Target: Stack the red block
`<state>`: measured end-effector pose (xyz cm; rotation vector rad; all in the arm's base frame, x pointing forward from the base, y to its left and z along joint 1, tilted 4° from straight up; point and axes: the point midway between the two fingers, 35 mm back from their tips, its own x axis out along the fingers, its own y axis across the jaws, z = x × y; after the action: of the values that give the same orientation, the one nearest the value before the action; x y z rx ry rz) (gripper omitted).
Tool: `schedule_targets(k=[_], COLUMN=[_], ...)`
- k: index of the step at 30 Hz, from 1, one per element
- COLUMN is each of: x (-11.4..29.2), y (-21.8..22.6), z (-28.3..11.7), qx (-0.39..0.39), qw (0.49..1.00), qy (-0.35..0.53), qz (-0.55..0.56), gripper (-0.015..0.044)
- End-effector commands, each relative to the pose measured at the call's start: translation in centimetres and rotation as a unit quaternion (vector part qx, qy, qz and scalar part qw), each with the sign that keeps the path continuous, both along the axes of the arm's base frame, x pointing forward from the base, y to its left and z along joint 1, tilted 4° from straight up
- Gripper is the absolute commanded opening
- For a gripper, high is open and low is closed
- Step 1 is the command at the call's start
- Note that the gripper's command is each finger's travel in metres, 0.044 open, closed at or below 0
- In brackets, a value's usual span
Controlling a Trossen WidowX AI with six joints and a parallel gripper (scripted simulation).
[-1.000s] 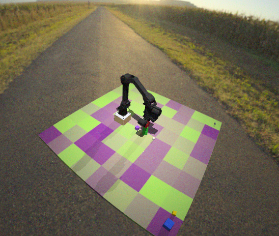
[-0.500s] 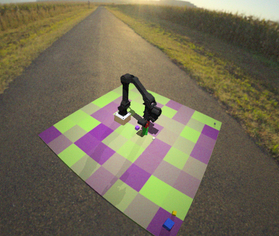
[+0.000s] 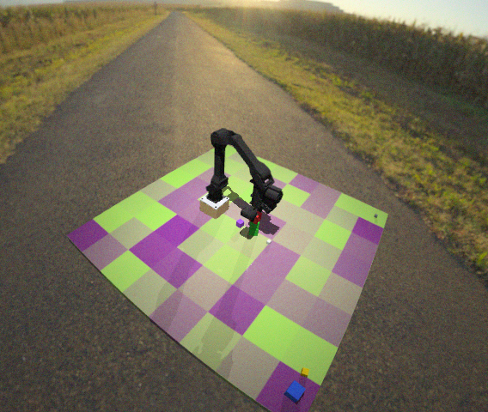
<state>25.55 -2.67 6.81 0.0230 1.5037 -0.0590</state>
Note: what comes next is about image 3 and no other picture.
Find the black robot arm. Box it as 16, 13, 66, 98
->
205, 128, 284, 214

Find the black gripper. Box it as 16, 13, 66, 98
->
241, 193, 265, 222

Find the red block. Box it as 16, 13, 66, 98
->
253, 210, 262, 224

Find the blue block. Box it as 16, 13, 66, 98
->
284, 380, 306, 403

